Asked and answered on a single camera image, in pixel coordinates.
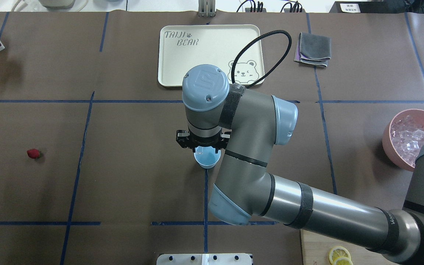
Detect light blue cup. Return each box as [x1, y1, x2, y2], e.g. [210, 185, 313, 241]
[194, 146, 222, 169]

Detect red strawberry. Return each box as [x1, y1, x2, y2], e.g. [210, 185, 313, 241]
[26, 149, 42, 159]

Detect wooden cutting board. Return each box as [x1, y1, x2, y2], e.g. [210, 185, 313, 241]
[300, 230, 395, 265]

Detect clear ice cube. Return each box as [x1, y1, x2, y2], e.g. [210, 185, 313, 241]
[195, 146, 207, 155]

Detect cream bear tray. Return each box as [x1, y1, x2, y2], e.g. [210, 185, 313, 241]
[158, 25, 265, 87]

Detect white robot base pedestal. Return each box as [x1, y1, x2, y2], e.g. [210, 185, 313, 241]
[156, 253, 254, 265]

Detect lemon slices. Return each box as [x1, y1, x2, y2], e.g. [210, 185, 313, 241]
[328, 245, 353, 265]

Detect pink bowl of ice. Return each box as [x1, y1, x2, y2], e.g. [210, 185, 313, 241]
[382, 109, 424, 172]

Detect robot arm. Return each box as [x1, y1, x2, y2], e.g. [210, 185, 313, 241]
[177, 65, 424, 265]

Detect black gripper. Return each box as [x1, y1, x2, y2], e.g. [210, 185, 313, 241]
[176, 130, 231, 153]

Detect aluminium frame post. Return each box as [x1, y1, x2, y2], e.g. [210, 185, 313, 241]
[198, 0, 216, 17]

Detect grey folded cloth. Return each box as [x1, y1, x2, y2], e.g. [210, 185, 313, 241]
[294, 32, 332, 68]

